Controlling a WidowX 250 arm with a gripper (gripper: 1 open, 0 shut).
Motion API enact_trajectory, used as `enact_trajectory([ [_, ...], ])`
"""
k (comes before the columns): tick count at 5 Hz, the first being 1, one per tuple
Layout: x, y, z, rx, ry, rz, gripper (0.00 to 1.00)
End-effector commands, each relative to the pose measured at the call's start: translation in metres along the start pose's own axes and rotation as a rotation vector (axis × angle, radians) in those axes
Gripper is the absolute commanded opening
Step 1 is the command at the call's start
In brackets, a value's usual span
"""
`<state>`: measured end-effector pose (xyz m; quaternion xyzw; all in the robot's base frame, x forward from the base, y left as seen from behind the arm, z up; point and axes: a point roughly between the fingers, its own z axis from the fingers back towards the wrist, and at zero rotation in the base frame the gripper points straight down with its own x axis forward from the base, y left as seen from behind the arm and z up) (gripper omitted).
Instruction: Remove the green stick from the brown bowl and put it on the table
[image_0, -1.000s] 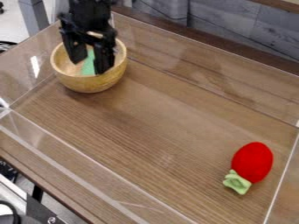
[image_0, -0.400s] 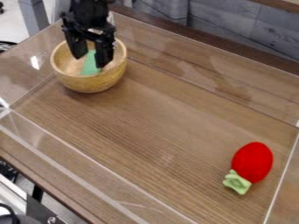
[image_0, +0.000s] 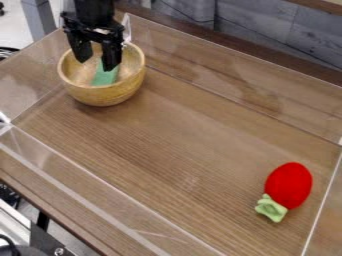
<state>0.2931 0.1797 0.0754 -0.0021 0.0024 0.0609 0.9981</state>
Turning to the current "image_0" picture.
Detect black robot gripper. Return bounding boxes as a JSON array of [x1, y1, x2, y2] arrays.
[[60, 0, 124, 71]]

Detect brown wooden bowl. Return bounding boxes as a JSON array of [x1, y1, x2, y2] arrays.
[[58, 43, 146, 107]]

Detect green rectangular stick block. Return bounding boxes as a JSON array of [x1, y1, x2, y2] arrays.
[[91, 61, 119, 86]]

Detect clear acrylic tray walls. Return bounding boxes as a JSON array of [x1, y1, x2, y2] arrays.
[[0, 18, 342, 256]]

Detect black table leg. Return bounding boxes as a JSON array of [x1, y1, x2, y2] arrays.
[[36, 212, 50, 231]]

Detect red plush strawberry toy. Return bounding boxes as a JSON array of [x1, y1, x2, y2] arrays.
[[255, 162, 313, 223]]

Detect black cable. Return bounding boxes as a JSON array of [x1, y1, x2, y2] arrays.
[[0, 233, 22, 256]]

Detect black bracket with bolt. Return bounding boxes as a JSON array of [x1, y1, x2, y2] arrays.
[[30, 224, 76, 256]]

